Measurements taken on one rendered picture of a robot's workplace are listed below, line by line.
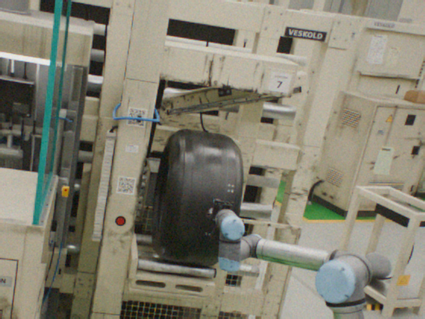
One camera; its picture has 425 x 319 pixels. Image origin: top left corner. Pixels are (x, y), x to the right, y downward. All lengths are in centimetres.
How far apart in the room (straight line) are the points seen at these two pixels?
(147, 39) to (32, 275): 103
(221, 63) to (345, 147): 449
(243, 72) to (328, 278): 118
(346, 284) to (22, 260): 97
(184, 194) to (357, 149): 475
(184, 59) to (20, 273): 125
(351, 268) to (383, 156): 531
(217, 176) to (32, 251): 86
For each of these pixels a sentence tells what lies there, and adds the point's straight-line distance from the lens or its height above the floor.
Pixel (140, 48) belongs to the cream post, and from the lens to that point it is 257.
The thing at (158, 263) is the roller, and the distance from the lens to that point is 274.
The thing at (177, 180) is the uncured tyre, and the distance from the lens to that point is 253.
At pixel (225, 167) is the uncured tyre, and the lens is 257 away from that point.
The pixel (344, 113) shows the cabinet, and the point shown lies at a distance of 730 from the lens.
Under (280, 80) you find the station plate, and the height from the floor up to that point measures 171.
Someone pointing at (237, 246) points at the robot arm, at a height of 123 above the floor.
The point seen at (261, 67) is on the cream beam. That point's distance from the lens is 291.
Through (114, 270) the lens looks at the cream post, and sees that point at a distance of 282.
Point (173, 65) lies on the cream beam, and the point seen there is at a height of 170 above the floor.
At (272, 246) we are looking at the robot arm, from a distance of 228.
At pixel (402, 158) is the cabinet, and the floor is 68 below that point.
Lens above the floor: 201
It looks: 18 degrees down
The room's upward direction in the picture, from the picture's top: 10 degrees clockwise
